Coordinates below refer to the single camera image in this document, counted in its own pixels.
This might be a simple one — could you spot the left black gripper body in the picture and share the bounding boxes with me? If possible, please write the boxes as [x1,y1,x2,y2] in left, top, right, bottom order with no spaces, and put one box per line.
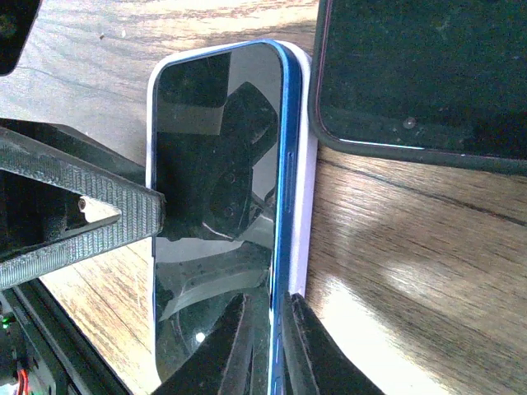
[1,170,82,255]

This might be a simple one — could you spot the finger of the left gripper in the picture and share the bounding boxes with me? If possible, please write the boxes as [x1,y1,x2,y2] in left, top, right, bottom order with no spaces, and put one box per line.
[1,128,165,290]
[1,118,145,185]

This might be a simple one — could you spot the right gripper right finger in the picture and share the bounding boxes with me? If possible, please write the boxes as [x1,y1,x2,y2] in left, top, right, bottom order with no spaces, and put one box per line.
[282,292,383,395]

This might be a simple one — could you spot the black aluminium frame rail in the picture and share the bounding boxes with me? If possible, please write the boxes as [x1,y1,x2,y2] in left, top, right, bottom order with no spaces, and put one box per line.
[1,280,132,394]

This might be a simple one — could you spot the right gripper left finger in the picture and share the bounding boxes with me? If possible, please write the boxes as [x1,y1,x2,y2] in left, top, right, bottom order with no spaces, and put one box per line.
[154,293,254,394]

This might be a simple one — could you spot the lavender phone case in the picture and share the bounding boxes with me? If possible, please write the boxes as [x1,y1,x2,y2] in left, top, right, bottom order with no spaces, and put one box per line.
[144,39,319,300]

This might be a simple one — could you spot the black phone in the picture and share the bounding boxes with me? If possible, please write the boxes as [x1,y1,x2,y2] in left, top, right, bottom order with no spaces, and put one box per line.
[152,39,301,394]
[308,1,526,175]

